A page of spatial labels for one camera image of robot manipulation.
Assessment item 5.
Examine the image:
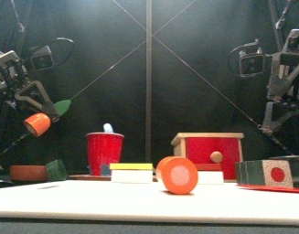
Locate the orange carrot top green leaf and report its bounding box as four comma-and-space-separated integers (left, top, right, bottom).
23, 99, 73, 138

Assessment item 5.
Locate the brown soy sauce container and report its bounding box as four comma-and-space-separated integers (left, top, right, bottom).
9, 165, 50, 183

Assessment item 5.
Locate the orange carrot slice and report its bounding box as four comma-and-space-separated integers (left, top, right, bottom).
155, 155, 200, 196

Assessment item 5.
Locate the green sushi roll red centre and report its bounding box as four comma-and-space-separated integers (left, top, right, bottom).
236, 159, 296, 188

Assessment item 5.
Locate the wooden box red drawer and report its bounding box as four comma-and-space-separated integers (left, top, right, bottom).
170, 132, 246, 181

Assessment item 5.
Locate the green wooden block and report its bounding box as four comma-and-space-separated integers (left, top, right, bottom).
46, 159, 69, 182

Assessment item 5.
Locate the red toy knife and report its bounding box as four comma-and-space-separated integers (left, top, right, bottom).
236, 183, 299, 195

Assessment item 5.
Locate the red and white sushi block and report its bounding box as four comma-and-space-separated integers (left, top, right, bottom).
194, 163, 226, 186

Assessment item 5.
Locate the red plastic cup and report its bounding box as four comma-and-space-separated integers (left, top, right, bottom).
86, 132, 126, 177

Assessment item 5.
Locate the yellow and white sushi block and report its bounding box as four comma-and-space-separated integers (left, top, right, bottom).
109, 163, 155, 184

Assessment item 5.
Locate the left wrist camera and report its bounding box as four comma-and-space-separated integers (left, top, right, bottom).
29, 45, 57, 72

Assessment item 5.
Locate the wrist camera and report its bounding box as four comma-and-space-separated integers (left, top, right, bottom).
237, 53, 268, 77
29, 45, 57, 72

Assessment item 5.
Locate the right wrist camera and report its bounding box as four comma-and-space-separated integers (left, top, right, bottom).
237, 53, 268, 77

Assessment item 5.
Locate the vertical metal frame pole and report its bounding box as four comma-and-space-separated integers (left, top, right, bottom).
145, 0, 154, 163

